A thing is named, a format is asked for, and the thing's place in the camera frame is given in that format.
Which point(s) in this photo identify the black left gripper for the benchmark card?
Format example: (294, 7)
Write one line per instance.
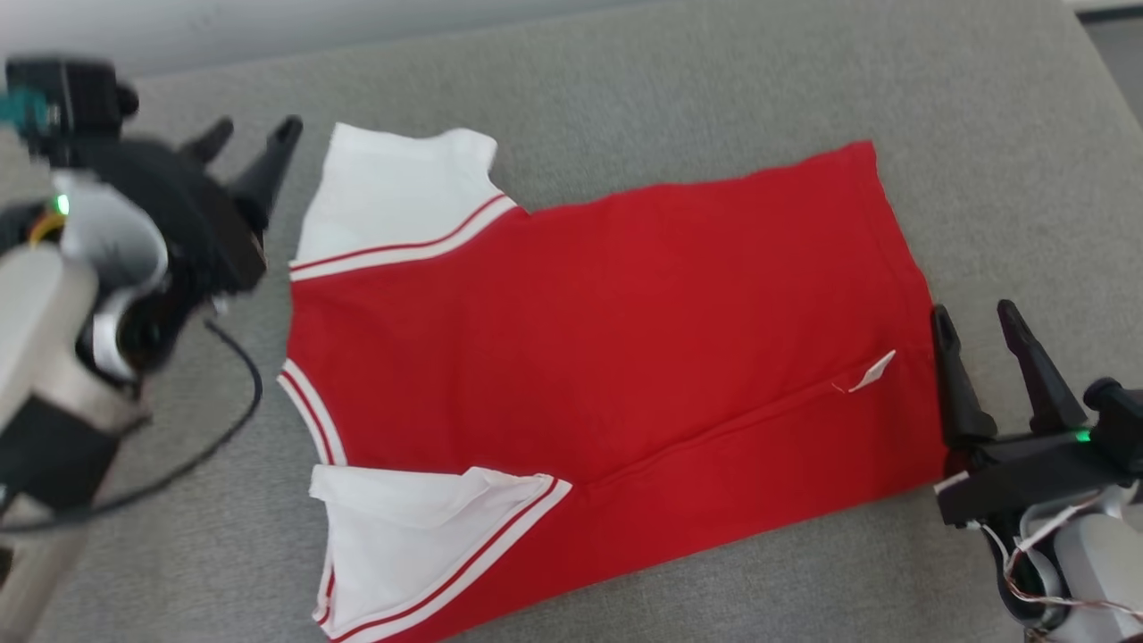
(201, 232)

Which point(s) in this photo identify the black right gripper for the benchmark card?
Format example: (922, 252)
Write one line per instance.
(1027, 473)

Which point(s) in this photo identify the red shirt with white sleeves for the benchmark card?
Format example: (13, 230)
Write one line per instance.
(625, 339)

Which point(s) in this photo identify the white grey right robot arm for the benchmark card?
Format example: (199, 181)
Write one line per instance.
(1098, 563)

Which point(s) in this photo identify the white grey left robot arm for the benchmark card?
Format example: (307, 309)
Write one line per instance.
(45, 357)

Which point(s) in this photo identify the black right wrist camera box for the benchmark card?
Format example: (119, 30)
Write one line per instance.
(1121, 420)

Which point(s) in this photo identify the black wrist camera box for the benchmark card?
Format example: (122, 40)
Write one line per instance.
(1121, 420)
(80, 98)

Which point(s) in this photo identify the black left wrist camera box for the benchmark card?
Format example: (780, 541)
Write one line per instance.
(80, 98)

